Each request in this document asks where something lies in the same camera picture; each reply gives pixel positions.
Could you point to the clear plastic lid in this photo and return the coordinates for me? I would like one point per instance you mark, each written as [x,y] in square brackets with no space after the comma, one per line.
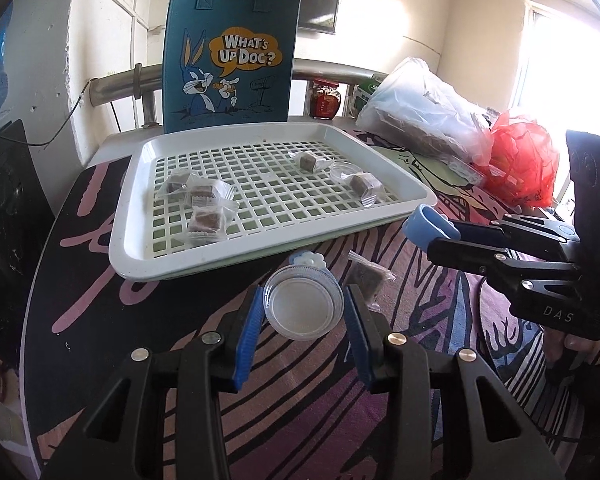
[342,174]

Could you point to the red plastic bag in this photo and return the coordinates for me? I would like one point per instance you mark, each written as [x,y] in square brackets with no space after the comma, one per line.
[520,160]

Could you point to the black water dispenser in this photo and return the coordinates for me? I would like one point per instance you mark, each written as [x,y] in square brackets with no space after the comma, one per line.
[10,200]

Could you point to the red-lidded glass jar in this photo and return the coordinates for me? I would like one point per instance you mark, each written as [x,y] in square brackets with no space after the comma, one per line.
[324,102]

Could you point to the blue flower hair claw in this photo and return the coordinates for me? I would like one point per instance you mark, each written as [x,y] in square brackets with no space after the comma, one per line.
[307,259]

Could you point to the light green plastic tray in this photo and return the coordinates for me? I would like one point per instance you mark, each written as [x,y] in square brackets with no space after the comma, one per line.
[170,277]

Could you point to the bright window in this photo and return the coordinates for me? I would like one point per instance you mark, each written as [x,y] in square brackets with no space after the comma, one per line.
[570,85]

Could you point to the green white carton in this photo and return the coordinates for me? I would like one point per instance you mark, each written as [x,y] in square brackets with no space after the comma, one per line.
[364,95]

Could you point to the printed blanket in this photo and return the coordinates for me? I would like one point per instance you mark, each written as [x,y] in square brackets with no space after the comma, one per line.
[305,435]

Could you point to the white perforated plastic tray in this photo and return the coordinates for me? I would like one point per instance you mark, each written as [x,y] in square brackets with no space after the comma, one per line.
[130,240]

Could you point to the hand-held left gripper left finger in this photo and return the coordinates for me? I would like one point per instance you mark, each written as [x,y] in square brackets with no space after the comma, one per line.
[247,332]

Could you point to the person's right hand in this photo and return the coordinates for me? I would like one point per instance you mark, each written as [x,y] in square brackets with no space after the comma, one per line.
[575,344]

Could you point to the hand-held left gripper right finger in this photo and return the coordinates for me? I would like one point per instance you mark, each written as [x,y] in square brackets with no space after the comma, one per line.
[357,340]

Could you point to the clear brown snack packet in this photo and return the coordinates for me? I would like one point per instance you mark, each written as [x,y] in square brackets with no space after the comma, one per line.
[365,277]
[309,160]
[172,186]
[207,192]
[202,221]
[364,186]

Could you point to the clear plastic bag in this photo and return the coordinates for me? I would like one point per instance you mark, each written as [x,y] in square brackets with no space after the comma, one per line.
[430,110]

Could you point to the steel pipe rail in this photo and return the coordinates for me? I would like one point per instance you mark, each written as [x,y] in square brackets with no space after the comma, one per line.
[125,82]

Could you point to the blue cartoon rabbit tote bag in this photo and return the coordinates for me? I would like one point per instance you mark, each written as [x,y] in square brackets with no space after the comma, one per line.
[280,95]

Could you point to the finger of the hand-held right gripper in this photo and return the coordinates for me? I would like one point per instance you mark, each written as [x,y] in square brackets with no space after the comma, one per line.
[480,230]
[460,252]

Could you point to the clear round plastic container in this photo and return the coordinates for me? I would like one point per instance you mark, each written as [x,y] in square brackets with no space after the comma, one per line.
[300,307]

